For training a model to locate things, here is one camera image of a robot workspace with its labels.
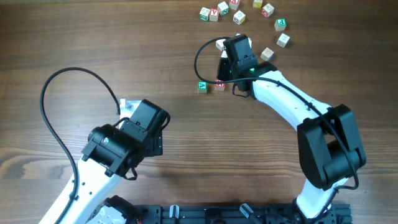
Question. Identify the green E wooden block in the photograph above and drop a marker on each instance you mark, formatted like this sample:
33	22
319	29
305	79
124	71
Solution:
280	24

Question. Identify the green N wooden block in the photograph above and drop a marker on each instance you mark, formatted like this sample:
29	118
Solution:
223	8

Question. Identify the plain wooden block lower right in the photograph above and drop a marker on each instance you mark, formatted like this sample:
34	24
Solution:
267	54

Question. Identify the green V wooden block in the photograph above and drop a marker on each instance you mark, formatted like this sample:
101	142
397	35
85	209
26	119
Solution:
202	87

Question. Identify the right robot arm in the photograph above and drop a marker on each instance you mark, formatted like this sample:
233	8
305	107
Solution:
330	149

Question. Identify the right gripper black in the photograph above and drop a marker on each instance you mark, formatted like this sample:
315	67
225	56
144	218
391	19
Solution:
222	74

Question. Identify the green Z wooden block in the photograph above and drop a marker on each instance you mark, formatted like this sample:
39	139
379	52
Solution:
205	14

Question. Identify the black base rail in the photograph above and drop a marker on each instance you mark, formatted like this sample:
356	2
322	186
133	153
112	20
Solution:
268	214

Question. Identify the yellow wooden block top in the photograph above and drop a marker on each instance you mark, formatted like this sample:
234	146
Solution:
257	3

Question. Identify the red M wooden block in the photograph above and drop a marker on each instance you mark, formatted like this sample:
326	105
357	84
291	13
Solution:
219	86

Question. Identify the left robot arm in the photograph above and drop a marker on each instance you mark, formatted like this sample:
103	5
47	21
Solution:
111	152

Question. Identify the red framed wooden block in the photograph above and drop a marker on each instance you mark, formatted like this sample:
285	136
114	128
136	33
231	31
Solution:
267	10

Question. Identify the carrot picture wooden block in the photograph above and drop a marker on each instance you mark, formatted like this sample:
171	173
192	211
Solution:
220	44

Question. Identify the plain wooden block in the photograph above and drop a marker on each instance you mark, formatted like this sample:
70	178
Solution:
283	40
267	54

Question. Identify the red I wooden block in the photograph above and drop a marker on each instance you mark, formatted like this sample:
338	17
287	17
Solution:
224	54

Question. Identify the red X wooden block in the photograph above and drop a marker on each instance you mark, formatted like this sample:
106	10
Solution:
234	4

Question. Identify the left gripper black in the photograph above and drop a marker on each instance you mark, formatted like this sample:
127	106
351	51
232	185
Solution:
157	144

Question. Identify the red A wooden block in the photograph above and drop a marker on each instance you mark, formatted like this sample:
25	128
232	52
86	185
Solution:
214	13

